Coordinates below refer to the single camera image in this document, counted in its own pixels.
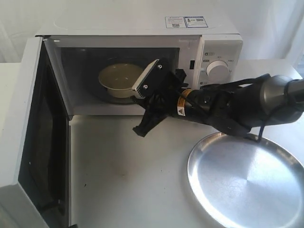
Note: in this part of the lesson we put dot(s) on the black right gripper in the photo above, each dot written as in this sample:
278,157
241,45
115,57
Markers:
163,92

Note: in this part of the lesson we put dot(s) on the cream ceramic bowl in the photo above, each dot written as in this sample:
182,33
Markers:
118,79

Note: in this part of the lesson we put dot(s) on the white microwave door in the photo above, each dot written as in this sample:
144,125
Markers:
35,151

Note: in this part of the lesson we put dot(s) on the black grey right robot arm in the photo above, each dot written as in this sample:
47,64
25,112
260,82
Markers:
232,108

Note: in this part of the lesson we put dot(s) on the white round control knob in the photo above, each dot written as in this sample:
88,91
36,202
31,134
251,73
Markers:
217,71

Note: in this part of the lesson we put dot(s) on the white microwave oven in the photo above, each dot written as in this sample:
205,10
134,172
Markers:
89,45

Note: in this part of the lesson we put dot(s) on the blue white sticker label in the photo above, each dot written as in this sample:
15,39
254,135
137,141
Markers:
185,22

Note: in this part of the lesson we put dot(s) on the round silver metal plate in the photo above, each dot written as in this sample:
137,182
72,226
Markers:
246,183

